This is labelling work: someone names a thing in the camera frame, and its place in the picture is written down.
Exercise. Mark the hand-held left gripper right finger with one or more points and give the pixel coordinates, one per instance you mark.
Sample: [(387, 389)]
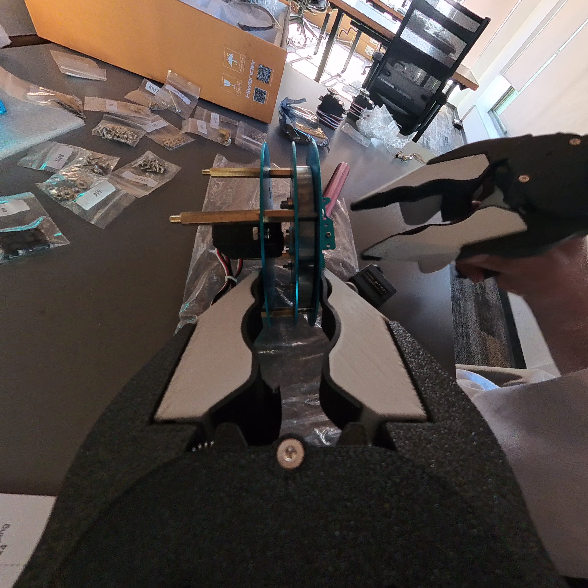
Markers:
[(372, 363)]

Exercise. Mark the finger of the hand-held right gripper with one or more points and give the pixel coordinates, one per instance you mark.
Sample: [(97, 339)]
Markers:
[(468, 234), (441, 172)]

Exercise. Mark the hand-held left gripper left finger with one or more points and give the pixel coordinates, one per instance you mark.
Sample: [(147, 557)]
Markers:
[(202, 358)]

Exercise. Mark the black servo with silver horn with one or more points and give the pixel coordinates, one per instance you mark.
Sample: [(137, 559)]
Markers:
[(374, 287)]

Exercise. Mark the blue robot arm turntable base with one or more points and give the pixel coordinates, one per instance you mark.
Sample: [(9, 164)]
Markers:
[(305, 179)]

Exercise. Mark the person's right forearm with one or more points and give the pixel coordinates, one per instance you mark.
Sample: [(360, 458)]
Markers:
[(565, 321)]

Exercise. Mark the dark grey desk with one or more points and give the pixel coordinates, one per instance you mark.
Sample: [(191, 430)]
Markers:
[(92, 367)]

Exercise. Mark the person's right hand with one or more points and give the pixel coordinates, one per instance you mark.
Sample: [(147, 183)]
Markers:
[(514, 273)]

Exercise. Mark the small metal fittings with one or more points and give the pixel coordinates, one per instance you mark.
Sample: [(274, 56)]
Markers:
[(404, 157)]

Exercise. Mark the crumpled clear plastic wrap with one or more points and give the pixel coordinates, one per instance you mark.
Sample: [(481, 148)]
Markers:
[(381, 124)]

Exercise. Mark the large clear plastic bag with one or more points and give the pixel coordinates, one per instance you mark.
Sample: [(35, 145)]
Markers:
[(202, 275)]

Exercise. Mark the black slatted chair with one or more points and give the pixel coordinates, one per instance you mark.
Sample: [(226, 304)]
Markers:
[(399, 99)]

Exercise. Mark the background window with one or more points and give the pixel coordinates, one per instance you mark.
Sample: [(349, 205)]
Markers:
[(503, 103)]

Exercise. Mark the small flat clear bag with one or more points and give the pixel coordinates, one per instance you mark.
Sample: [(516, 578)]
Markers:
[(353, 134)]

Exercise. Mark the pink screwdriver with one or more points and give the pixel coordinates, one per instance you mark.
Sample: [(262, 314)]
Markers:
[(337, 183)]

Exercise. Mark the dark shiny parts bag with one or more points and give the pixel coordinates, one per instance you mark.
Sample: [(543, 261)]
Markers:
[(303, 128)]

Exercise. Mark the background cardboard box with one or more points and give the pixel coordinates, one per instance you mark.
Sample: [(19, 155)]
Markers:
[(370, 46)]

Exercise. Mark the wooden background table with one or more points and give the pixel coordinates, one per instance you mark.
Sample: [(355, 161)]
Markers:
[(363, 13)]

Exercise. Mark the person's white shirt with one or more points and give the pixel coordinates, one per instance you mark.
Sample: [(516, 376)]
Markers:
[(542, 459)]

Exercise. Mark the rolling office chair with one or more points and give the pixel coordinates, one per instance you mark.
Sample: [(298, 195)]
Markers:
[(303, 13)]

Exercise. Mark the group of small screw bags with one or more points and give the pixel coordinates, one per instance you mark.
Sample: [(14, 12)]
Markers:
[(117, 133)]

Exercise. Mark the white instruction sheet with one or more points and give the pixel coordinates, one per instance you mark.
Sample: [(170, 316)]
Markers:
[(18, 519)]

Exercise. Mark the white foam sheet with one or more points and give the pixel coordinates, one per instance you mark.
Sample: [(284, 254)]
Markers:
[(27, 133)]

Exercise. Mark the orange cardboard box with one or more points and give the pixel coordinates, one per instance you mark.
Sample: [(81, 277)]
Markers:
[(138, 46)]

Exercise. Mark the white foam cutout frame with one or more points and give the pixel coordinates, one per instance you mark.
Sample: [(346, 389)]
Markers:
[(3, 36)]

